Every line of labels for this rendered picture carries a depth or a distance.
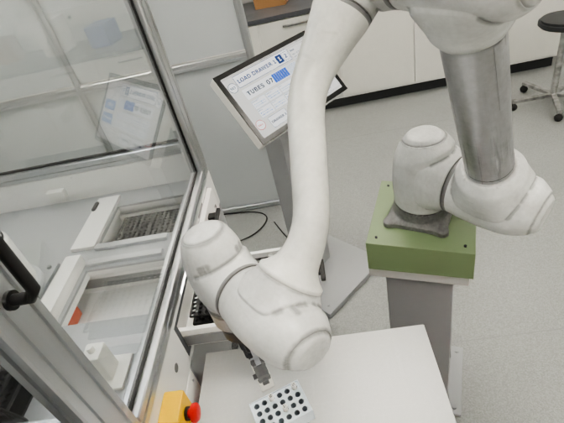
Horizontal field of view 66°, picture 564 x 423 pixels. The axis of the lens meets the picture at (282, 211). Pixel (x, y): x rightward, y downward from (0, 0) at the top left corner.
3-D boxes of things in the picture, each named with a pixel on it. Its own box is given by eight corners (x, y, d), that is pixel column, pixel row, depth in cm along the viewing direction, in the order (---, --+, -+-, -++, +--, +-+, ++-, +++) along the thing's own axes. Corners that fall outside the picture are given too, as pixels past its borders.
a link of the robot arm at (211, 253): (190, 297, 79) (228, 338, 70) (158, 234, 69) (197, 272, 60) (237, 264, 83) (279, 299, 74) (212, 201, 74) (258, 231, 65)
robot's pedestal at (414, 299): (462, 349, 184) (474, 211, 139) (461, 417, 163) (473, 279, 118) (391, 337, 196) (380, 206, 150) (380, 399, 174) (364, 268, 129)
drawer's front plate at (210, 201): (220, 211, 158) (211, 186, 151) (211, 267, 135) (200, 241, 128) (216, 211, 158) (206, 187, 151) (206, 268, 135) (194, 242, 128)
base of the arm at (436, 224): (462, 189, 132) (463, 174, 128) (447, 238, 118) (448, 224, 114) (402, 180, 140) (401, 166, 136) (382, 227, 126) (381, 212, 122)
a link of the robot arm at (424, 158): (414, 173, 132) (415, 109, 118) (470, 195, 121) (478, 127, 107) (381, 201, 126) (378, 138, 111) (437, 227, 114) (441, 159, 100)
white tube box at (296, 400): (300, 388, 103) (297, 378, 101) (315, 418, 97) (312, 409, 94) (253, 412, 101) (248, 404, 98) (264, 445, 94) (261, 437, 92)
